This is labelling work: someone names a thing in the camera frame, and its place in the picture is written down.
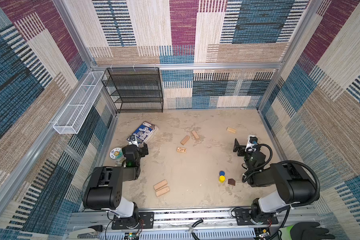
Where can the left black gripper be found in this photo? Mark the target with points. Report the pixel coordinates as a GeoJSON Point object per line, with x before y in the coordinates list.
{"type": "Point", "coordinates": [142, 150]}

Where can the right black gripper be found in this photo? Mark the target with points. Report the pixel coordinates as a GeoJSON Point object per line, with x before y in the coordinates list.
{"type": "Point", "coordinates": [241, 148]}

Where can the wood block numbered 72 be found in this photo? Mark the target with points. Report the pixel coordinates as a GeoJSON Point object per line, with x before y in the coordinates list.
{"type": "Point", "coordinates": [160, 185]}

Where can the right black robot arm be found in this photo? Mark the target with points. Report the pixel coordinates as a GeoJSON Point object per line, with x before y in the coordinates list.
{"type": "Point", "coordinates": [297, 185]}

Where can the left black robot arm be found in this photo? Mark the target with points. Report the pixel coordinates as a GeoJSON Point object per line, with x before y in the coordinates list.
{"type": "Point", "coordinates": [105, 186]}

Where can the dark brown house block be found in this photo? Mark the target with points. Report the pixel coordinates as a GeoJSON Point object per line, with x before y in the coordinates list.
{"type": "Point", "coordinates": [231, 182]}

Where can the yellow cylinder block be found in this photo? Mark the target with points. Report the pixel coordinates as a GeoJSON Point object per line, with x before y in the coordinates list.
{"type": "Point", "coordinates": [222, 179]}

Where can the far wood block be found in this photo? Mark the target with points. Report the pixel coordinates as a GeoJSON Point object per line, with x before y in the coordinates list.
{"type": "Point", "coordinates": [231, 130]}

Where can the cow picture wood block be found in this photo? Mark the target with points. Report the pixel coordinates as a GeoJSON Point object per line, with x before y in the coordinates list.
{"type": "Point", "coordinates": [181, 150]}

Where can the plain wood block left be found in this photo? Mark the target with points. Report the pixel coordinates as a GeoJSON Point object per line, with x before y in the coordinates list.
{"type": "Point", "coordinates": [185, 140]}

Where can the plain wood block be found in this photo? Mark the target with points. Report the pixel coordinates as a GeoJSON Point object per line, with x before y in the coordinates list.
{"type": "Point", "coordinates": [194, 133]}
{"type": "Point", "coordinates": [185, 140]}

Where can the plain wood block right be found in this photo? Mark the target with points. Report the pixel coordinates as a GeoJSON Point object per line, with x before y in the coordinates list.
{"type": "Point", "coordinates": [194, 133]}

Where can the black green gloved hand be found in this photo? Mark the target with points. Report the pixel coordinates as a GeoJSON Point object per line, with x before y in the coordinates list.
{"type": "Point", "coordinates": [305, 231]}

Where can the blue comic book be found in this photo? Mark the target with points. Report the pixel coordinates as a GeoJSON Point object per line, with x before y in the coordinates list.
{"type": "Point", "coordinates": [144, 132]}

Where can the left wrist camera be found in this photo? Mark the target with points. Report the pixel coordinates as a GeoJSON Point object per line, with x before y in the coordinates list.
{"type": "Point", "coordinates": [133, 140]}

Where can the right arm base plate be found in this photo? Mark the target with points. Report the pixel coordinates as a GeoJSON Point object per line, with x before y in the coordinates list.
{"type": "Point", "coordinates": [248, 217]}

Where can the black wire shelf rack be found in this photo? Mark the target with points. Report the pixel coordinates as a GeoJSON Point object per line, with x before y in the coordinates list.
{"type": "Point", "coordinates": [135, 90]}

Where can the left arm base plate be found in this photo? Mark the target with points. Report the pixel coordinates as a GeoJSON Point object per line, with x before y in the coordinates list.
{"type": "Point", "coordinates": [143, 220]}

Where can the white wire basket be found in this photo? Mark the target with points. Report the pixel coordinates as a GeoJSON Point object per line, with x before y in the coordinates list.
{"type": "Point", "coordinates": [70, 121]}

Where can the aluminium front rail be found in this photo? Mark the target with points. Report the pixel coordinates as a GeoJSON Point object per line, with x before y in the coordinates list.
{"type": "Point", "coordinates": [215, 223]}

